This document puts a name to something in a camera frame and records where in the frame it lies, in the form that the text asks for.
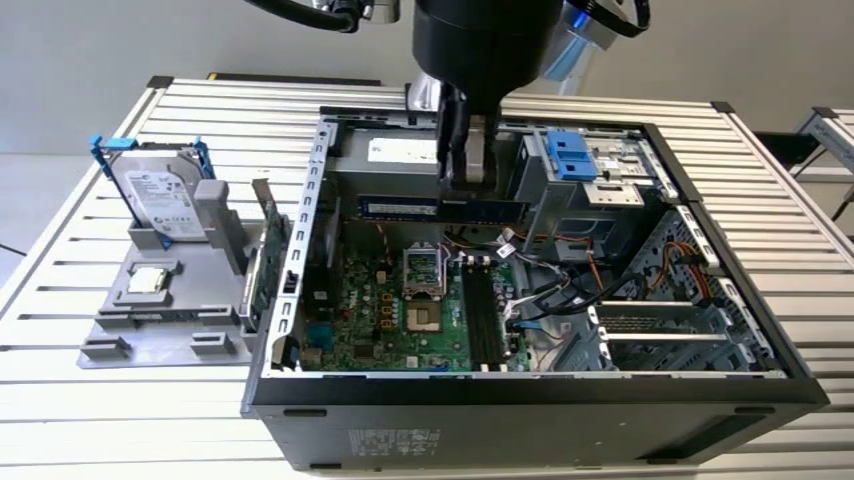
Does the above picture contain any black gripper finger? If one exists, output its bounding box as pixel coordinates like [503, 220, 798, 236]
[437, 85, 475, 222]
[466, 115, 503, 196]

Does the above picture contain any black RAM slot bank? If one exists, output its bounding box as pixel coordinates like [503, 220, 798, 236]
[463, 257, 510, 371]

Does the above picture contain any grey power supply unit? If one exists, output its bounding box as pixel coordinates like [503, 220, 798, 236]
[330, 128, 455, 241]

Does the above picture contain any blue drive bay latch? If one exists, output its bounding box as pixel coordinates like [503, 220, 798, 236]
[543, 129, 595, 182]

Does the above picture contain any metal socket cover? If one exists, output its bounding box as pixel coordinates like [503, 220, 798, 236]
[402, 243, 447, 297]

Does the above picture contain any black case fan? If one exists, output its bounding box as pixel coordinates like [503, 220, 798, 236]
[313, 194, 346, 311]

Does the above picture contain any CPU socket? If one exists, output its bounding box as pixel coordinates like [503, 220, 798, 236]
[405, 298, 446, 335]

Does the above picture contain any green motherboard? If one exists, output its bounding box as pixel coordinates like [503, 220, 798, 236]
[299, 239, 535, 374]

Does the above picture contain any green graphics card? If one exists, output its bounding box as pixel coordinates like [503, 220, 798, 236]
[241, 179, 293, 336]

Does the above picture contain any hard disk in blue carrier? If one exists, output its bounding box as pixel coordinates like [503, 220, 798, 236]
[88, 133, 217, 247]

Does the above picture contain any metal disk bay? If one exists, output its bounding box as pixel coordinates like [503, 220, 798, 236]
[586, 299, 760, 374]

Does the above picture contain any grey parts rack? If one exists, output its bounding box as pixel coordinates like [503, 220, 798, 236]
[76, 179, 295, 371]

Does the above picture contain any silver CPU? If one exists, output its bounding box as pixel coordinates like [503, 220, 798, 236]
[127, 267, 168, 295]

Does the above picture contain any black open PC case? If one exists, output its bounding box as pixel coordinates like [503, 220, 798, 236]
[239, 104, 833, 474]

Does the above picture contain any power supply wire bundle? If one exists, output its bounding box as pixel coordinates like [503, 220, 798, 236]
[443, 223, 529, 261]

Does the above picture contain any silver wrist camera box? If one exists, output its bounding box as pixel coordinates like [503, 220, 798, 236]
[563, 0, 653, 52]

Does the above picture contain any twisted fan wire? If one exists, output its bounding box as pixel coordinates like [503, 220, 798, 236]
[373, 223, 394, 266]

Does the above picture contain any black camera cable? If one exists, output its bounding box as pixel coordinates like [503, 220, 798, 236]
[243, 0, 366, 35]

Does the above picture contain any black data cable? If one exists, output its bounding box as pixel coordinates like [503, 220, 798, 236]
[526, 269, 646, 317]

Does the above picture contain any orange wire bundle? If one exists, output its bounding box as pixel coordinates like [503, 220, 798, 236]
[650, 241, 716, 306]

